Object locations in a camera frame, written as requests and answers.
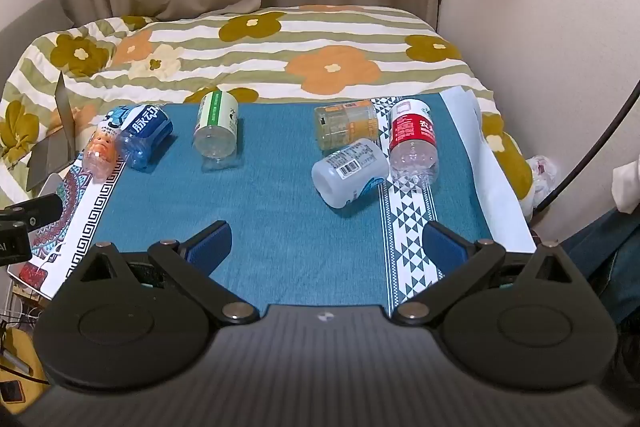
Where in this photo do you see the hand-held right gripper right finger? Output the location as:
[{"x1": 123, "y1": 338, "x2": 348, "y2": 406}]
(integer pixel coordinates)
[{"x1": 391, "y1": 222, "x2": 586, "y2": 324}]

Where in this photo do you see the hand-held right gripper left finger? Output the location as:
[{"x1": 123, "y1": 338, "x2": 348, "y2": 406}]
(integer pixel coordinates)
[{"x1": 67, "y1": 221, "x2": 258, "y2": 324}]

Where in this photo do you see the mandala print cloth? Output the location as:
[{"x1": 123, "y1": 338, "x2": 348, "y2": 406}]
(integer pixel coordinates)
[{"x1": 7, "y1": 152, "x2": 126, "y2": 303}]

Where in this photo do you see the teal tablecloth with triangle band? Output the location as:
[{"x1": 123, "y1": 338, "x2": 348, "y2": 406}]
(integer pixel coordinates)
[{"x1": 37, "y1": 94, "x2": 538, "y2": 308}]

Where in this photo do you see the grey laptop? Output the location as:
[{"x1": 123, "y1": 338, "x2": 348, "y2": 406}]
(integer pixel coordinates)
[{"x1": 25, "y1": 72, "x2": 77, "y2": 195}]

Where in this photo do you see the small orange plastic bottle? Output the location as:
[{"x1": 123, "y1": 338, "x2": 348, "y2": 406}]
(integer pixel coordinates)
[{"x1": 81, "y1": 130, "x2": 122, "y2": 180}]

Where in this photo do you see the white label plastic bottle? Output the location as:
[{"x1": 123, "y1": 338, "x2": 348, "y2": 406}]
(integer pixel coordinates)
[{"x1": 311, "y1": 138, "x2": 391, "y2": 209}]

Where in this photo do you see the red label plastic bottle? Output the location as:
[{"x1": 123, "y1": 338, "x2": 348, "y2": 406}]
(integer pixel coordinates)
[{"x1": 388, "y1": 98, "x2": 441, "y2": 186}]

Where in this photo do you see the white plastic bag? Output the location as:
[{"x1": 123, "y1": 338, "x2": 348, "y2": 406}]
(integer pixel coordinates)
[{"x1": 522, "y1": 154, "x2": 563, "y2": 205}]

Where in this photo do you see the green label plastic bottle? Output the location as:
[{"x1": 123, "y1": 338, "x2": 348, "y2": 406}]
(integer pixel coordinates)
[{"x1": 192, "y1": 90, "x2": 240, "y2": 172}]

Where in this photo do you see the yellow box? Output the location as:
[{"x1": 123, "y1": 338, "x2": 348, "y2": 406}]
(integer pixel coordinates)
[{"x1": 0, "y1": 324, "x2": 48, "y2": 413}]

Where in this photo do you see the blue label plastic bottle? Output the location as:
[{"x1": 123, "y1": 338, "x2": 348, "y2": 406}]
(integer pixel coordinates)
[{"x1": 102, "y1": 103, "x2": 174, "y2": 171}]

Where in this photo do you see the yellow label plastic bottle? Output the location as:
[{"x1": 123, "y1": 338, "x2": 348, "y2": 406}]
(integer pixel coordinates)
[{"x1": 314, "y1": 100, "x2": 381, "y2": 152}]

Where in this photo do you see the person's blue jeans leg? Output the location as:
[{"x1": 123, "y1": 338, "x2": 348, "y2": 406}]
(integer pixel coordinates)
[{"x1": 560, "y1": 207, "x2": 640, "y2": 328}]

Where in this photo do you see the grey headboard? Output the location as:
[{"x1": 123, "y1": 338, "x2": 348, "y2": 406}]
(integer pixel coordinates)
[{"x1": 0, "y1": 0, "x2": 71, "y2": 82}]

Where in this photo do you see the white cloth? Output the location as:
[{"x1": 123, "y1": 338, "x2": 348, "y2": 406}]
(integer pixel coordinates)
[{"x1": 612, "y1": 157, "x2": 640, "y2": 214}]

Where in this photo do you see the floral striped blanket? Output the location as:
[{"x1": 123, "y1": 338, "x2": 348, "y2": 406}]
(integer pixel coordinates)
[{"x1": 0, "y1": 5, "x2": 533, "y2": 208}]

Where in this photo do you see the black cable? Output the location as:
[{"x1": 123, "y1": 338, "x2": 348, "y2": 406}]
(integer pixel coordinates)
[{"x1": 537, "y1": 79, "x2": 640, "y2": 212}]

